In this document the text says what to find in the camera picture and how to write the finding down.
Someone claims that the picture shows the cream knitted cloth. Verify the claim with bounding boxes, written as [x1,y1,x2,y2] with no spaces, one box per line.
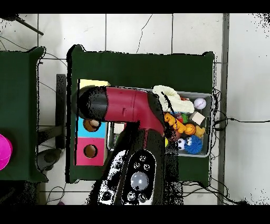
[152,85,195,114]

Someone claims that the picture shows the wooden box with three holes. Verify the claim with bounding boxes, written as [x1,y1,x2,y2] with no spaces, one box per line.
[74,79,111,166]

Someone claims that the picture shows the shallow silver mesh bin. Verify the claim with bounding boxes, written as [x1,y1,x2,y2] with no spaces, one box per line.
[107,86,213,158]

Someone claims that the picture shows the small wooden cube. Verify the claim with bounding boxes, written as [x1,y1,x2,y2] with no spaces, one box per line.
[113,123,126,134]

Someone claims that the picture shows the small orange basketball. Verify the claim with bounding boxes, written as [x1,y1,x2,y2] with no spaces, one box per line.
[184,123,197,136]

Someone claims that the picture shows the large wooden cube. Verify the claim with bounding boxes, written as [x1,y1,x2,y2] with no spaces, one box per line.
[189,111,206,125]

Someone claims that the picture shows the white baseball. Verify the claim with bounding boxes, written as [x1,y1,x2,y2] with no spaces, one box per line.
[193,97,207,110]

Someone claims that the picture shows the blue spiky rubber ball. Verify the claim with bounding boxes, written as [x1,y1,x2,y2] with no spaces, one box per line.
[184,135,203,154]

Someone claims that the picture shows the black metal stand bar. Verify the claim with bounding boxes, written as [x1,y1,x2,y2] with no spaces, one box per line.
[55,73,67,150]

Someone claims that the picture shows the dark green side table cloth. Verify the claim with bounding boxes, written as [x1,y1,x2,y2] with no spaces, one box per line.
[0,47,48,182]

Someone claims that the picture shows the black tripod leg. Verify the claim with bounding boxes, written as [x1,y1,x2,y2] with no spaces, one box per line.
[0,13,44,36]

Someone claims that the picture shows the magenta bowl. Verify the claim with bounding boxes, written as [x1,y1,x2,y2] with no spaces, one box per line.
[0,133,13,171]

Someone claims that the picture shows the black power cable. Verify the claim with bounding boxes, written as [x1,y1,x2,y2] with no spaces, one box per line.
[213,117,270,130]

